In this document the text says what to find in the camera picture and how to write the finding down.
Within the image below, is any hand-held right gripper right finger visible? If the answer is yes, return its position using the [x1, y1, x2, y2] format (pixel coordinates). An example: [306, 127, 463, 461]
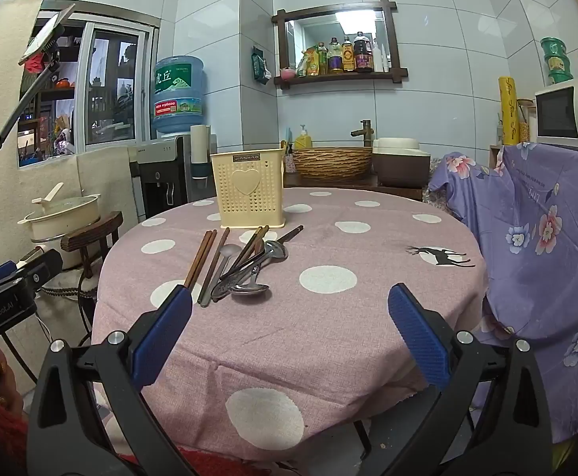
[388, 282, 552, 476]

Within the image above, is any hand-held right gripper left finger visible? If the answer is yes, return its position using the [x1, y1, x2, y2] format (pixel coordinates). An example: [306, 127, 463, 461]
[26, 286, 195, 476]

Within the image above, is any patterned-handle metal spoon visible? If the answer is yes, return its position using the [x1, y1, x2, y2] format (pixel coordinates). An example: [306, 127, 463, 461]
[217, 239, 290, 301]

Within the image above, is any cream plastic utensil holder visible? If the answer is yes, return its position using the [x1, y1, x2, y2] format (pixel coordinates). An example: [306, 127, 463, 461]
[210, 148, 288, 230]

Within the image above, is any cream cooking pot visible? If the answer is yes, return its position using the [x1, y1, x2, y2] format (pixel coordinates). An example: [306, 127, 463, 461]
[18, 193, 102, 269]

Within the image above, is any dark wooden stool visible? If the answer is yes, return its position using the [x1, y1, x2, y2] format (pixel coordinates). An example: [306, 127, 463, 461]
[61, 211, 124, 281]

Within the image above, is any white plastic ladle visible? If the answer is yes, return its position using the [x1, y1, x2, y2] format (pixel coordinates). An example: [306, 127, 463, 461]
[31, 182, 65, 207]

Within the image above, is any grey plastic spoon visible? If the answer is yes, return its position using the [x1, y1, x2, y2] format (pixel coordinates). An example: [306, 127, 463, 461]
[211, 244, 243, 303]

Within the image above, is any water dispenser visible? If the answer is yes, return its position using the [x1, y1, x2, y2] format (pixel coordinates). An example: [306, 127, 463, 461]
[129, 134, 217, 223]

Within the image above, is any purple floral cloth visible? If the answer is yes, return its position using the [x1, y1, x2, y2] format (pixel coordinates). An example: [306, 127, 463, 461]
[428, 141, 578, 446]

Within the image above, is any brown and cream container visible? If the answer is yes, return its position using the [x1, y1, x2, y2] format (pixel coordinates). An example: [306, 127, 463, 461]
[371, 137, 434, 188]

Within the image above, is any window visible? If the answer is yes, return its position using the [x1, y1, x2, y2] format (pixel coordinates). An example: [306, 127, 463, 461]
[17, 10, 159, 168]

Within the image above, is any white cup dispenser tube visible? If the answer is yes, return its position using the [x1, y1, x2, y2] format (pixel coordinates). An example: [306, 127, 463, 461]
[190, 124, 211, 180]

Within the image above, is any wicker basin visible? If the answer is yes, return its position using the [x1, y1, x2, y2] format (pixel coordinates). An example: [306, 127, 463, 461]
[292, 147, 373, 182]

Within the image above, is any bamboo faucet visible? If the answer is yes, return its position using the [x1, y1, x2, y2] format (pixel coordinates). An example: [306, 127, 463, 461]
[350, 119, 377, 149]

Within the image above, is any blue water jug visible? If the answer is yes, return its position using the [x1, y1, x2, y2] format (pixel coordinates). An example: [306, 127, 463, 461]
[151, 56, 205, 134]

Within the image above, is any phone on stand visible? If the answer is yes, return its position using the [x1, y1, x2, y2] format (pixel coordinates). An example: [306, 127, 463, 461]
[18, 3, 77, 65]

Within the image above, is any glass jar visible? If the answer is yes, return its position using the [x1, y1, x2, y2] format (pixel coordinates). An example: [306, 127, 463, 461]
[517, 99, 538, 145]

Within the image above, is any yellow roll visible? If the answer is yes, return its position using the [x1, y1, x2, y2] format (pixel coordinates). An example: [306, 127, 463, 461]
[497, 76, 520, 148]

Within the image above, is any white microwave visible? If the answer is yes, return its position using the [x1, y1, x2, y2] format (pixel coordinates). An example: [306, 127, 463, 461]
[534, 75, 578, 150]

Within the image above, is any dark soy sauce bottle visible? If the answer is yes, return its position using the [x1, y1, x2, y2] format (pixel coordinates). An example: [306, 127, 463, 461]
[353, 32, 374, 73]

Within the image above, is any purple label bottle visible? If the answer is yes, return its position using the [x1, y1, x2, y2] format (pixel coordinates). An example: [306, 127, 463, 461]
[327, 37, 344, 75]

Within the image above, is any green can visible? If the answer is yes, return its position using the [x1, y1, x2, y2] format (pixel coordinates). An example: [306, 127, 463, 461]
[540, 36, 568, 60]
[544, 57, 574, 85]

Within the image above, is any brown-handled round metal spoon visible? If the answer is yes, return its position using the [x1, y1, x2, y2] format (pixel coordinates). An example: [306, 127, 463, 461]
[229, 225, 304, 298]

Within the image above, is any green wall packet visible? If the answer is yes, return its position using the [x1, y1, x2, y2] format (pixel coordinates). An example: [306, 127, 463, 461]
[250, 46, 273, 85]

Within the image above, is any wooden framed wall mirror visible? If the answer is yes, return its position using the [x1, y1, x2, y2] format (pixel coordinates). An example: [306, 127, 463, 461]
[271, 0, 409, 91]

